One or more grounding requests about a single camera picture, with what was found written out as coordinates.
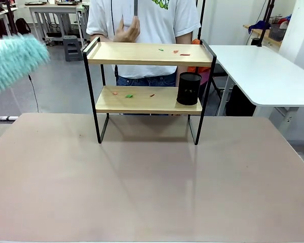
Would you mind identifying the blue cloth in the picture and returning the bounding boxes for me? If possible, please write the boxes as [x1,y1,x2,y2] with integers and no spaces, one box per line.
[248,20,272,34]

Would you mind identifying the black tripod pole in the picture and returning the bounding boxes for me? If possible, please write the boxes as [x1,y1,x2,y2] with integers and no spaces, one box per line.
[6,0,18,36]

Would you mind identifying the black backpack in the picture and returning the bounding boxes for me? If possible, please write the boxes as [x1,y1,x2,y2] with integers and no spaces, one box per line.
[15,17,31,35]

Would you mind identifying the thin black floor cable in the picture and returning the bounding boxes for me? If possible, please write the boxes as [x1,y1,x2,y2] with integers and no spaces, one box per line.
[28,74,40,113]

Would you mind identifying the white background workbench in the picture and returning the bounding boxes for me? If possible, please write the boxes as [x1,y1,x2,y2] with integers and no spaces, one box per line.
[25,2,91,44]

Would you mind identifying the black box under table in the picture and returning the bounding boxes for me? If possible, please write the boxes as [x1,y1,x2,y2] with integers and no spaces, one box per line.
[226,85,257,117]

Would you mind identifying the person's right hand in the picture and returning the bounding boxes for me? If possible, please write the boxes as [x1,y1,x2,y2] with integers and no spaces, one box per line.
[113,15,140,43]

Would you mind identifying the black light stand pole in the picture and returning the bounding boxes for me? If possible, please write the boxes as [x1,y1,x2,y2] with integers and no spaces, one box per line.
[197,0,206,46]

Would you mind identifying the orange chair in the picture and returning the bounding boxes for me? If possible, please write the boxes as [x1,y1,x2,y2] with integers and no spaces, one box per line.
[186,39,211,87]

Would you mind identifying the person in white t-shirt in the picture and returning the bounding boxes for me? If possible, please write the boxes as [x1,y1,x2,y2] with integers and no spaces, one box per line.
[86,0,202,88]

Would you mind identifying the teal fluffy microfibre duster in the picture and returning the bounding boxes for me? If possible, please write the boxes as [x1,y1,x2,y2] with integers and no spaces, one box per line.
[0,34,51,99]

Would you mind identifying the black mesh pen holder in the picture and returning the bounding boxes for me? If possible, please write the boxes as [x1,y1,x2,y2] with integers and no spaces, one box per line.
[176,72,202,106]

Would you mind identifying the grey plastic step stool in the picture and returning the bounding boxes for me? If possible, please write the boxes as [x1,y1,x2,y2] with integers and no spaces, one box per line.
[63,35,84,62]

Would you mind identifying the grey wire basket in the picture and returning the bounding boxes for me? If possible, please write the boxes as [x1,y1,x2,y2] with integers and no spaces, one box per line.
[269,24,288,42]

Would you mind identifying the black clamp stand pole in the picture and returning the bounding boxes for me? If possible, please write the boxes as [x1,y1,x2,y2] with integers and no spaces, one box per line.
[257,0,276,48]

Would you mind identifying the two-tier wooden shelf black frame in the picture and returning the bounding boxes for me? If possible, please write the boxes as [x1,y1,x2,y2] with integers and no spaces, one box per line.
[82,36,217,146]

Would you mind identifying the white rounded side table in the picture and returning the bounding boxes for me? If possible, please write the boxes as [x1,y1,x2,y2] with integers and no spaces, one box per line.
[208,45,304,132]

